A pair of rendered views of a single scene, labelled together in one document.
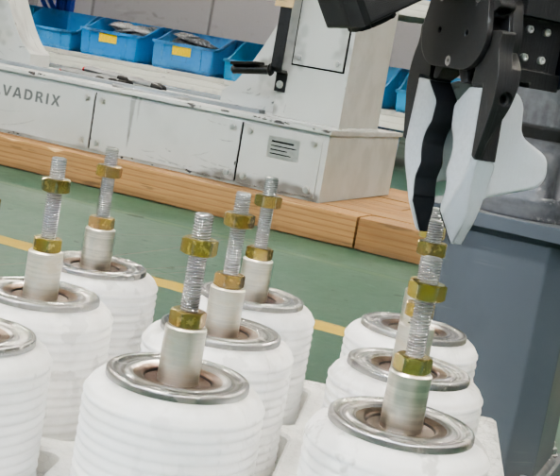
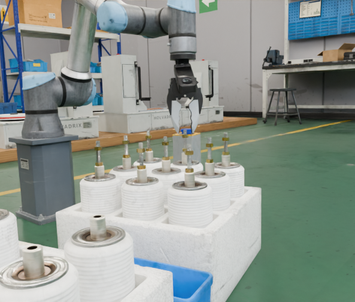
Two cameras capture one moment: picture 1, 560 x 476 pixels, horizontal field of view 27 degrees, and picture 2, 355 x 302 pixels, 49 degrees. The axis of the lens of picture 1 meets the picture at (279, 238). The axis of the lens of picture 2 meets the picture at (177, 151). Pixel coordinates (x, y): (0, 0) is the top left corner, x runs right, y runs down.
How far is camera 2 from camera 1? 0.99 m
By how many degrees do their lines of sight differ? 69
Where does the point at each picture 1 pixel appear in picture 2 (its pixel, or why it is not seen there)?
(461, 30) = not seen: hidden behind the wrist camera
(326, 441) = (233, 171)
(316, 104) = not seen: outside the picture
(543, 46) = not seen: hidden behind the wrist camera
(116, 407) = (224, 180)
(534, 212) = (60, 133)
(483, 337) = (58, 173)
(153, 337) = (169, 177)
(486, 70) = (198, 96)
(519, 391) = (71, 183)
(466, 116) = (194, 106)
